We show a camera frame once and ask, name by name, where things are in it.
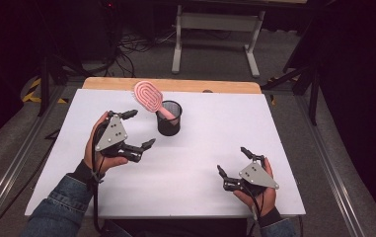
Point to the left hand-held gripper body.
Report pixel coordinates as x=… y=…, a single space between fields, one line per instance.
x=113 y=133

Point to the black metal stand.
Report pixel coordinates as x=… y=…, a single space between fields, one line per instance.
x=314 y=95
x=44 y=85

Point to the person's right hand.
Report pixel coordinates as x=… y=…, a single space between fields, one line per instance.
x=267 y=202

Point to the yellow black hazard tape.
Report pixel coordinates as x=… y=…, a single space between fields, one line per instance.
x=31 y=95

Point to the grey metal desk frame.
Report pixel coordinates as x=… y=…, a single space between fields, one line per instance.
x=220 y=22

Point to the person's left hand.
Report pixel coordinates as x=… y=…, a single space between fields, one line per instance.
x=108 y=163

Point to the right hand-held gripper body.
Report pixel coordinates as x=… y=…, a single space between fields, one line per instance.
x=256 y=176

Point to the pink hairbrush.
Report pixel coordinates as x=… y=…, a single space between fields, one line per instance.
x=147 y=95

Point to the aluminium rail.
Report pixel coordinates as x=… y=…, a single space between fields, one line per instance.
x=14 y=164
x=330 y=164

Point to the white board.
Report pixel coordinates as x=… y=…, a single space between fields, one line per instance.
x=188 y=184

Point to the black mesh pen holder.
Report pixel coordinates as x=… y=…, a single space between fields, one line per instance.
x=169 y=129

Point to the wooden table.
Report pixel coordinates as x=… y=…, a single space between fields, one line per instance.
x=208 y=85

